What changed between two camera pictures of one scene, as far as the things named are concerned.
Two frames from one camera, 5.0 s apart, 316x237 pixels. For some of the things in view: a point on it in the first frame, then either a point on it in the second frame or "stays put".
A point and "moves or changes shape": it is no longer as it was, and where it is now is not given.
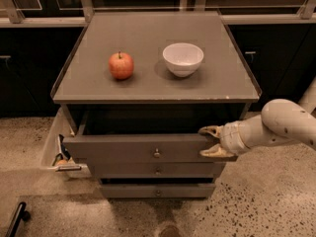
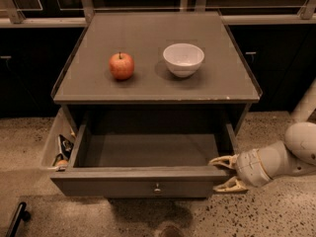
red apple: x=120 y=65 stays put
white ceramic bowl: x=183 y=59 stays put
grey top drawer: x=132 y=148 moves or changes shape
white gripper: x=231 y=138 to x=249 y=167
